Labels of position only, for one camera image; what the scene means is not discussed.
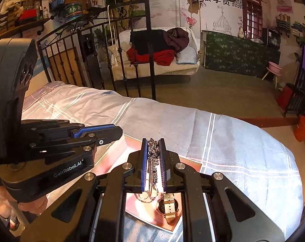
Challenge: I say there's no gold watch tan strap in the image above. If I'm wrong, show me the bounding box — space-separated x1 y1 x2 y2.
157 192 180 225

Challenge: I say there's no black metal rack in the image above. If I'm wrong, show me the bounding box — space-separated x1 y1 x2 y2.
283 45 305 117

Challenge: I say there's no person's left hand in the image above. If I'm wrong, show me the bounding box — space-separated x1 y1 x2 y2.
0 186 49 220

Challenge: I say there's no white stool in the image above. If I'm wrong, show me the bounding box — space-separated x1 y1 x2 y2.
261 68 280 89

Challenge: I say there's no red bin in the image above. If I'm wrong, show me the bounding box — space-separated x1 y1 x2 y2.
277 85 292 110

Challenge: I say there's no red phone booth cabinet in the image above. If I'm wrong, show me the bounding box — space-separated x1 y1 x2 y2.
243 0 263 39

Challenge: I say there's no green patterned counter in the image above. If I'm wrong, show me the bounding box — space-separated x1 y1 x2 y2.
203 31 280 77

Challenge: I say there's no white ceramic vase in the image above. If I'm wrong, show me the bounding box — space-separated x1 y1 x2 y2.
238 27 244 39

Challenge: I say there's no orange bucket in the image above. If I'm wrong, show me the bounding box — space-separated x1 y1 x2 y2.
294 116 305 142

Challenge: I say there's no wooden wall shelf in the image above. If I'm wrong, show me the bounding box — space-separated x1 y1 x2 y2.
0 17 53 40

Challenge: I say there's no pale green pink-lined box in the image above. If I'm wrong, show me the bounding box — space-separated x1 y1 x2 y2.
90 133 202 233

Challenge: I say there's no silver chain necklace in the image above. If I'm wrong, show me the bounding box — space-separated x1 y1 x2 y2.
134 138 161 203

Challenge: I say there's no light blue pillow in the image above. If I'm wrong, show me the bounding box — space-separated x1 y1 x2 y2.
176 46 197 65

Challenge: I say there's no dark maroon jacket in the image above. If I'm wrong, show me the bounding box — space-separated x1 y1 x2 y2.
163 27 190 53

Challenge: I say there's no black iron bed frame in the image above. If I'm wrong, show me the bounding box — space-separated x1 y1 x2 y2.
37 0 156 99

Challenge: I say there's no red folded cloth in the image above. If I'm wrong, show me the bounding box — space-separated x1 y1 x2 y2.
126 48 175 66

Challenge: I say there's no pink basin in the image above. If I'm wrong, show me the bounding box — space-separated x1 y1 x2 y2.
267 62 282 76

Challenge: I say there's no white wicker swing seat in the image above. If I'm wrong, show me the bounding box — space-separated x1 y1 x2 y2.
108 27 200 81

